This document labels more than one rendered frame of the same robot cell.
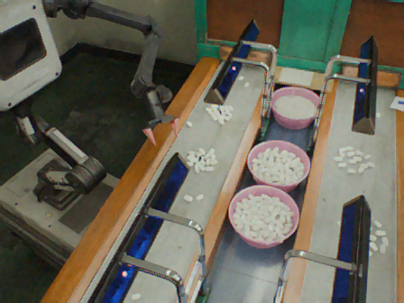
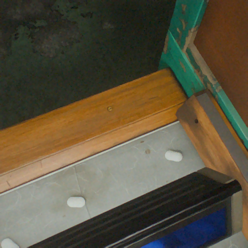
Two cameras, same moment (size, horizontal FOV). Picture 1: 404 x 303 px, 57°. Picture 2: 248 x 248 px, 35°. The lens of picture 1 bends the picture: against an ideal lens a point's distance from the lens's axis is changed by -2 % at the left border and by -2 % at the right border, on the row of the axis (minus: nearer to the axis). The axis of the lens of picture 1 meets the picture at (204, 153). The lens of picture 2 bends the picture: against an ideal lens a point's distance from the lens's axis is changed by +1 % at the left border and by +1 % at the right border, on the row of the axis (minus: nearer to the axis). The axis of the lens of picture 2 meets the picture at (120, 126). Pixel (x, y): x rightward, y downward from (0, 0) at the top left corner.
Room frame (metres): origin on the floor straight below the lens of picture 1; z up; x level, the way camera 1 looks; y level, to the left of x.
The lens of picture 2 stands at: (1.58, -0.24, 1.49)
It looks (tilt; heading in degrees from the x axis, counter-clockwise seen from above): 66 degrees down; 37
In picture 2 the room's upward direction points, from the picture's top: 8 degrees clockwise
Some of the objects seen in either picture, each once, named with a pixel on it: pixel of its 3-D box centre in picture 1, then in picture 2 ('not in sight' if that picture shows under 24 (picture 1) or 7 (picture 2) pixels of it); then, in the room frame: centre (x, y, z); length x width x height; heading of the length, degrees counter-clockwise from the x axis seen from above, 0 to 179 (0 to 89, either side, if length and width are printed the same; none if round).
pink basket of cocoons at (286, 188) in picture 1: (277, 169); not in sight; (1.12, -0.32, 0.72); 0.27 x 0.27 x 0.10
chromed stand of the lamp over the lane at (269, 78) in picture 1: (250, 93); not in sight; (1.43, -0.22, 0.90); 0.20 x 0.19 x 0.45; 159
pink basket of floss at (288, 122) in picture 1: (294, 109); not in sight; (1.53, -0.47, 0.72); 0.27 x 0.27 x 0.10
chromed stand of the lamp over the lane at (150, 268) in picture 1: (168, 280); not in sight; (0.53, 0.12, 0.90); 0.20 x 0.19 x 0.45; 159
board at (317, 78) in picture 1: (302, 78); not in sight; (1.73, -0.55, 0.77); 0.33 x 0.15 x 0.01; 69
